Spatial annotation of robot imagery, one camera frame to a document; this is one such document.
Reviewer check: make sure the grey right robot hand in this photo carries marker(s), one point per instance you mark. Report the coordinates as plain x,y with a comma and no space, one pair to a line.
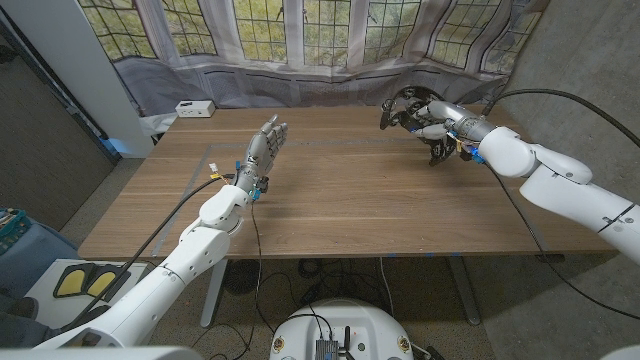
450,117

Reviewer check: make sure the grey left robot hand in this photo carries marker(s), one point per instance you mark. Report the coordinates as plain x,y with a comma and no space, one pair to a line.
261,154

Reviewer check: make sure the black half-moon tambourine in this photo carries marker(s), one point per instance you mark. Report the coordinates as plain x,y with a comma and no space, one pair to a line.
442,150

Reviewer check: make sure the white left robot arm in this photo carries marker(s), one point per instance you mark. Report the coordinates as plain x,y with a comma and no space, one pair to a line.
197,250

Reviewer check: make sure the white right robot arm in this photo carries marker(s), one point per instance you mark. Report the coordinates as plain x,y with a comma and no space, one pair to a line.
565,190

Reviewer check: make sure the white power box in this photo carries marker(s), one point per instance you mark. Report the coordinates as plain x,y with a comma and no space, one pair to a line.
195,109

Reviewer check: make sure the printed window backdrop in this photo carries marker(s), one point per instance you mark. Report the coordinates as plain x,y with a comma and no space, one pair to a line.
325,80

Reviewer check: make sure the round black floor fan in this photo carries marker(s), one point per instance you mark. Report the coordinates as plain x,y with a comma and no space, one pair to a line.
240,277

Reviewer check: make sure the white table leg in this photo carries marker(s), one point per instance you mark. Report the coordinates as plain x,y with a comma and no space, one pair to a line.
214,292

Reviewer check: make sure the grey table leg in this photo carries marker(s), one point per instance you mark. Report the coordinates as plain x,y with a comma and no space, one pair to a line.
465,295

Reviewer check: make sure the black antenna stub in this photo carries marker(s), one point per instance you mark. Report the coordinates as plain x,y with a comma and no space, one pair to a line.
347,337

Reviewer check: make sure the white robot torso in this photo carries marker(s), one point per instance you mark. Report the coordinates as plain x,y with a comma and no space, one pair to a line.
370,325

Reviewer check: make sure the grey electronics module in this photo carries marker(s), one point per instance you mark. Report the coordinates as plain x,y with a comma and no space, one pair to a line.
326,349

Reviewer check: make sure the black yellow foot pedal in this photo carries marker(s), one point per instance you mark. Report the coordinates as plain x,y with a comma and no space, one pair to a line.
72,282
102,285

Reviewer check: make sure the white pillar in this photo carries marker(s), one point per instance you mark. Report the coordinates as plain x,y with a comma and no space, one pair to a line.
75,65

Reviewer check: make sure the person leg in blue jeans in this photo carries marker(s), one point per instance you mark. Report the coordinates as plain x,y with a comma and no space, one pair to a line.
30,260

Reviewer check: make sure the teal patterned basket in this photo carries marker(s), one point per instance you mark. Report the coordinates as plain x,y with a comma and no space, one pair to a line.
12,227

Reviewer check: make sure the white floor board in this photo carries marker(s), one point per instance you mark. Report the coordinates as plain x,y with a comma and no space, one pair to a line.
45,302

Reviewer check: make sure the dark shoe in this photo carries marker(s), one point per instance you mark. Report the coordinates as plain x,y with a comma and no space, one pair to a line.
22,307

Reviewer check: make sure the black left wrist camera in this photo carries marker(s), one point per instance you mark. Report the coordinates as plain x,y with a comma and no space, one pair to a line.
261,185

